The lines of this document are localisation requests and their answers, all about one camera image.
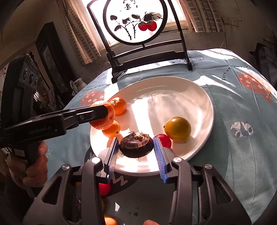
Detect light blue patterned tablecloth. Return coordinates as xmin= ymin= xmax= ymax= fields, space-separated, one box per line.
xmin=46 ymin=49 xmax=276 ymax=224

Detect dark brown passion fruit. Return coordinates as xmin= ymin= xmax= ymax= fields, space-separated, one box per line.
xmin=119 ymin=131 xmax=154 ymax=158

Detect white kettle jug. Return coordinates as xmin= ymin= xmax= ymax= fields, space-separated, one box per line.
xmin=69 ymin=78 xmax=87 ymax=96

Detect rough-skinned orange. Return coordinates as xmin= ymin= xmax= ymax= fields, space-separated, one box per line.
xmin=89 ymin=100 xmax=115 ymax=130

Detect round painted screen stand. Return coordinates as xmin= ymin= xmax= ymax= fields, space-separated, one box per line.
xmin=86 ymin=1 xmax=193 ymax=83

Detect white oval plate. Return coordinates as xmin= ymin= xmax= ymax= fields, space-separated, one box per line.
xmin=90 ymin=76 xmax=215 ymax=177

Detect smooth orange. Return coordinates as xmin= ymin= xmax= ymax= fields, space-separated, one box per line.
xmin=102 ymin=120 xmax=121 ymax=138

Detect left hand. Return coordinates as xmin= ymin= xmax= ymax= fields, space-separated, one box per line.
xmin=7 ymin=141 xmax=48 ymax=189

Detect large yellow citrus fruit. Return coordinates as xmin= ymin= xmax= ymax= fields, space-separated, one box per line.
xmin=163 ymin=117 xmax=191 ymax=142

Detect red cherry tomato in plate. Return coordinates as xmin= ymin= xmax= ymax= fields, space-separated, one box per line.
xmin=154 ymin=134 xmax=172 ymax=149

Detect small orange in plate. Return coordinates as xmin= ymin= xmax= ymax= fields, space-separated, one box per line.
xmin=110 ymin=97 xmax=127 ymax=116

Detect right hand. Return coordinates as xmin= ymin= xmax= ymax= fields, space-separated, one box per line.
xmin=143 ymin=219 xmax=159 ymax=225

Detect orange mandarin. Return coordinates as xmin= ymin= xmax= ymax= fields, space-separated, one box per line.
xmin=104 ymin=216 xmax=118 ymax=225

